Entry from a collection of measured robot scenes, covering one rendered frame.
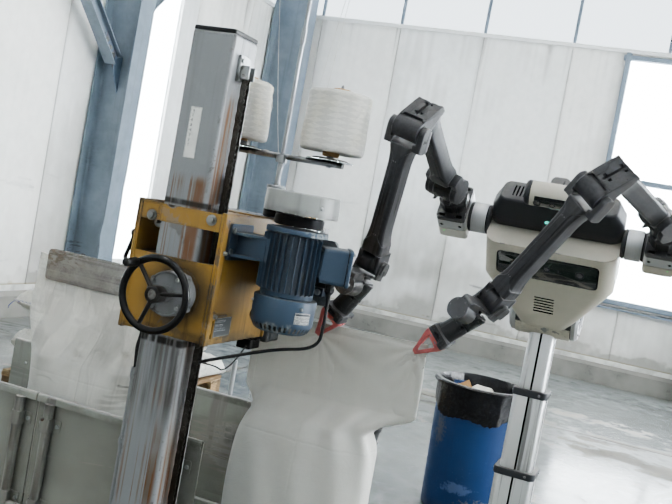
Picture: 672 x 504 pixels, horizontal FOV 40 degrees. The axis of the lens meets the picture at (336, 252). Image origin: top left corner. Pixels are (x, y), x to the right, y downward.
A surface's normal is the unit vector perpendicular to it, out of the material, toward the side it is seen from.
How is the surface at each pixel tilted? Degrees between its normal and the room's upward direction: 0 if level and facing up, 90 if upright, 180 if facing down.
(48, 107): 90
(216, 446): 90
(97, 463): 90
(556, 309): 130
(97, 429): 90
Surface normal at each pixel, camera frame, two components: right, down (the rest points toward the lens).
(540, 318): -0.38, 0.62
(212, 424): -0.35, -0.01
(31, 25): 0.92, 0.19
